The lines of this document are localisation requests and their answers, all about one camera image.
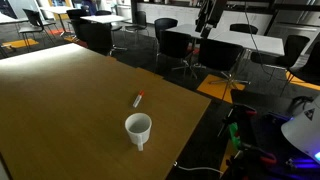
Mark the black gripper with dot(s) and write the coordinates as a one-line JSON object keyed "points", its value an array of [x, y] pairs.
{"points": [[216, 13]]}

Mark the white ceramic mug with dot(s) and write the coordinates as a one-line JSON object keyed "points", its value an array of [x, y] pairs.
{"points": [[133, 135]]}

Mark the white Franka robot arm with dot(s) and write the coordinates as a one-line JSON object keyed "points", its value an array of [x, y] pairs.
{"points": [[303, 133]]}

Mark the large white cafeteria table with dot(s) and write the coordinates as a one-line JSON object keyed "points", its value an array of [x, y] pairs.
{"points": [[240, 40]]}

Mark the stainless steel appliance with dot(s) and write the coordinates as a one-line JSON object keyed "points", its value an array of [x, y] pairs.
{"points": [[293, 20]]}

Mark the white marker orange cap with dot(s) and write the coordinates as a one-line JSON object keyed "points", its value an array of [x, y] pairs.
{"points": [[137, 100]]}

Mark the green clamp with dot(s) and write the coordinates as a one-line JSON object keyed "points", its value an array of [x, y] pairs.
{"points": [[234, 131]]}

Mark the person in blue clothes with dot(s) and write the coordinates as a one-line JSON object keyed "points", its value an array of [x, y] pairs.
{"points": [[90, 6]]}

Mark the dark robot mounting cart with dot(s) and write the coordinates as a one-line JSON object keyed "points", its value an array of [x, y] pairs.
{"points": [[276, 133]]}

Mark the black metal stand frame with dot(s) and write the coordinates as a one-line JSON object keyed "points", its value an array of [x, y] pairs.
{"points": [[238, 113]]}

